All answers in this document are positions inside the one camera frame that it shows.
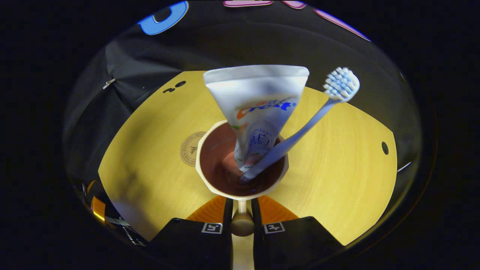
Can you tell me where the white toothbrush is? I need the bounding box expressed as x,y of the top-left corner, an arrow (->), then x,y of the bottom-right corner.
240,67 -> 360,184

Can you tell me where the white toothpaste tube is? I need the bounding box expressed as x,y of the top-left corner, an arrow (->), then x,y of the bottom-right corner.
203,64 -> 310,174

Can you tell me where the beige cup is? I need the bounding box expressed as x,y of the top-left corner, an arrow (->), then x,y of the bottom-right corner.
195,120 -> 290,237

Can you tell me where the black backdrop cloth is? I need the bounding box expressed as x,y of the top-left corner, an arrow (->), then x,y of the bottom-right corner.
62,0 -> 424,240

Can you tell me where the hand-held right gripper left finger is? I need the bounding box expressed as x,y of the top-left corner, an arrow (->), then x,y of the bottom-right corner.
147,195 -> 234,270

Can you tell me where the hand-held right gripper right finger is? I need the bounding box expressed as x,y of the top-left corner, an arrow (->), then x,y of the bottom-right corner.
251,195 -> 345,270

